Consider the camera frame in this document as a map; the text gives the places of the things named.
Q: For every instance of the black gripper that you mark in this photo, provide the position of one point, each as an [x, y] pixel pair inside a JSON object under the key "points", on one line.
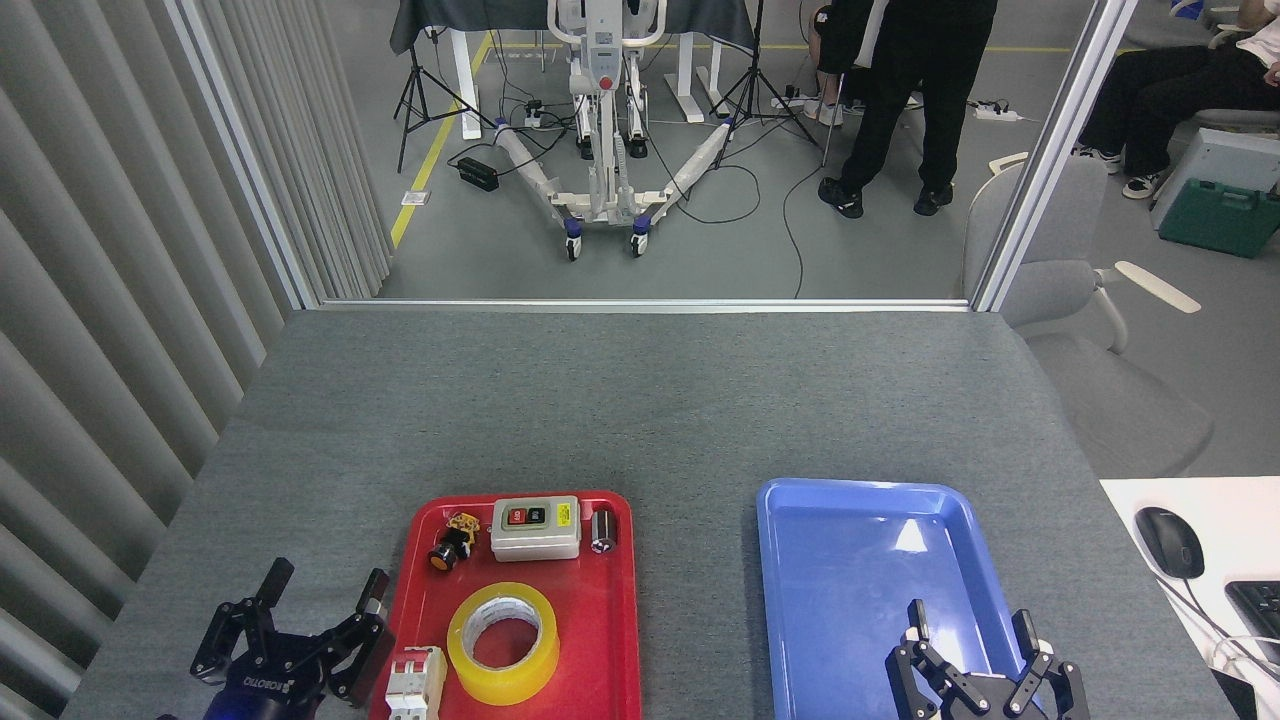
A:
{"points": [[265, 695], [985, 702]]}

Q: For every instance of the yellow tape roll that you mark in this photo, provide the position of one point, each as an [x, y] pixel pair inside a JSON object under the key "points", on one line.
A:
{"points": [[500, 682]]}

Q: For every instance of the white circuit breaker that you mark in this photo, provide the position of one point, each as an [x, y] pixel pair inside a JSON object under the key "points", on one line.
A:
{"points": [[415, 685]]}

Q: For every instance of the orange push button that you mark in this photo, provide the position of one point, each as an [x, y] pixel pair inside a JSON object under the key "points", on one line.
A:
{"points": [[445, 553]]}

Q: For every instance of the blue plastic tray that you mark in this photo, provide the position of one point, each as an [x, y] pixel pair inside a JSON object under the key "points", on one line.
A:
{"points": [[840, 600]]}

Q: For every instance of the black computer mouse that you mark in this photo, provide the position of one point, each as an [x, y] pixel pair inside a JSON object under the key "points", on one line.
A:
{"points": [[1170, 543]]}

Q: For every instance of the black keyboard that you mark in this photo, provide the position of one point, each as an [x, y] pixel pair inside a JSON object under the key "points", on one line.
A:
{"points": [[1260, 615]]}

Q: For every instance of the red plastic tray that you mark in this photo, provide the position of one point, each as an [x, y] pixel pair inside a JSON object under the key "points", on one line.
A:
{"points": [[600, 620]]}

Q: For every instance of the white side desk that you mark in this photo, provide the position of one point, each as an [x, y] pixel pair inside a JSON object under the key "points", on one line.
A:
{"points": [[1240, 520]]}

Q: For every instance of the grey office chair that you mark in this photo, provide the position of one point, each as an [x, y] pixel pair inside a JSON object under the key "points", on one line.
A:
{"points": [[1110, 390]]}

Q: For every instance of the black silver knob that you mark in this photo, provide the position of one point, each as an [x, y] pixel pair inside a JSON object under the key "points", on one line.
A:
{"points": [[603, 530]]}

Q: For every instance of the grey pleated curtain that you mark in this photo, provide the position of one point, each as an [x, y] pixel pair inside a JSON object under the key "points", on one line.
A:
{"points": [[100, 300]]}

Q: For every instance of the white floor plate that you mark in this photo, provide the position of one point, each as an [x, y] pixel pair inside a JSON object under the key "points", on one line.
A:
{"points": [[415, 198]]}

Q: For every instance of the black power adapter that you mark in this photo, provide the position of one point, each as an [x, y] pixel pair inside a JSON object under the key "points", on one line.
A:
{"points": [[478, 173]]}

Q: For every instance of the green plastic case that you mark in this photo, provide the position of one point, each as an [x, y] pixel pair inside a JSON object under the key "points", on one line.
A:
{"points": [[1215, 218]]}

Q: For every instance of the black tripod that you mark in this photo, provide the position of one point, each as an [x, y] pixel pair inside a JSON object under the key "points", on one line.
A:
{"points": [[414, 95], [755, 90]]}

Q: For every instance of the white power strip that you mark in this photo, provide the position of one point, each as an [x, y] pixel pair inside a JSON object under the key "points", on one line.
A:
{"points": [[997, 114]]}

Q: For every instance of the white stand on wheels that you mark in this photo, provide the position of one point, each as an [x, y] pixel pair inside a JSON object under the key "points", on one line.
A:
{"points": [[605, 150]]}

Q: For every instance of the grey equipment box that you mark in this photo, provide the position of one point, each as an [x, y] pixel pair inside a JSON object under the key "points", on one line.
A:
{"points": [[1235, 155]]}

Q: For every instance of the person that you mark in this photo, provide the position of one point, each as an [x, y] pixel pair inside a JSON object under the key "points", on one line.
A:
{"points": [[1170, 95], [900, 90], [822, 108]]}

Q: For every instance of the grey switch box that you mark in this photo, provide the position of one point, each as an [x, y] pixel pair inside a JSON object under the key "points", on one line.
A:
{"points": [[535, 538]]}

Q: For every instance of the silver frame rail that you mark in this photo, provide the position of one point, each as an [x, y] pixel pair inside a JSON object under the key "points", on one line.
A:
{"points": [[640, 304]]}

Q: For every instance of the silver frame post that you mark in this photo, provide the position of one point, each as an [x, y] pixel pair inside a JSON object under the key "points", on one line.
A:
{"points": [[1055, 150], [240, 150]]}

